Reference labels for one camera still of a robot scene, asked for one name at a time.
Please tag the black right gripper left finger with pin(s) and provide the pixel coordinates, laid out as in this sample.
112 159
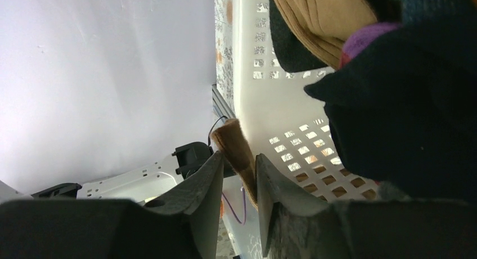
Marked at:
181 223

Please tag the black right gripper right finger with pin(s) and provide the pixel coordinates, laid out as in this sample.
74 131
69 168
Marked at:
296 224

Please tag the brown ribbed sock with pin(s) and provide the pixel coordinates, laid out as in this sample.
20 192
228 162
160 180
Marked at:
231 142

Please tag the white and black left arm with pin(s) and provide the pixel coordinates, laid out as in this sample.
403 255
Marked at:
139 185

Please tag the white plastic laundry basket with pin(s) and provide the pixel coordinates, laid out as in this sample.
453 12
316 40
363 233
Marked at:
280 121

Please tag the black sock in basket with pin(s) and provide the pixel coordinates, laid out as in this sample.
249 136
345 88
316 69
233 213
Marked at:
404 109

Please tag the tan sock in basket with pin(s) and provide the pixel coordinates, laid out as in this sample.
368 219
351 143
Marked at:
323 26

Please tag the floral table mat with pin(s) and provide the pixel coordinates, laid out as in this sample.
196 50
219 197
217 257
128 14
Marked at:
223 12

